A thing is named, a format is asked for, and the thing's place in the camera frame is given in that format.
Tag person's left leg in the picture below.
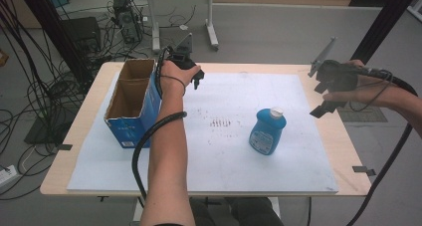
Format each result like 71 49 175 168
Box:
188 197 233 226

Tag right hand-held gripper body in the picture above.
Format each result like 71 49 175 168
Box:
307 36 360 95

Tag white table mat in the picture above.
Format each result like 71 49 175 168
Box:
66 72 339 195

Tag person's leg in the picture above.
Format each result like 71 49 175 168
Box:
230 196 285 226
188 197 233 226

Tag black floor base plate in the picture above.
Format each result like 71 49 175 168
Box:
23 105 83 146

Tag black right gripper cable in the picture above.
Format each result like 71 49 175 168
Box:
345 65 420 226

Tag computer tower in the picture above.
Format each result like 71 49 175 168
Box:
111 0 144 45

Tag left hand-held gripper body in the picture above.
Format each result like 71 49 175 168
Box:
166 33 206 82

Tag white desk frame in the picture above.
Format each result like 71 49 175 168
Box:
125 0 249 54

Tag white power strip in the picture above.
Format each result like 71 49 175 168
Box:
0 164 18 188

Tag black stand post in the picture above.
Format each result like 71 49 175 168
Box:
15 0 93 86
350 0 421 65

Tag grey floor mat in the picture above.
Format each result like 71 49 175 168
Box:
337 101 389 123

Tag person's right leg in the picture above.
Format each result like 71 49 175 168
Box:
230 196 285 226

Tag white table leg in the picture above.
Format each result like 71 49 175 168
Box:
131 196 147 224

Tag blue plastic bottle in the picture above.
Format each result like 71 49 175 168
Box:
248 106 288 156

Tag tangle of black cables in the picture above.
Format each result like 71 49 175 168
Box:
0 0 200 200

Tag person's right hand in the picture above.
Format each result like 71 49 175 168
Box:
321 59 386 109

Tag black equipment box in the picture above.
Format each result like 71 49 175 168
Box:
60 16 103 52

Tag blue cardboard box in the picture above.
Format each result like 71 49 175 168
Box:
104 58 163 149

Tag person's left hand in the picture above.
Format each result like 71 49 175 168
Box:
159 60 202 95

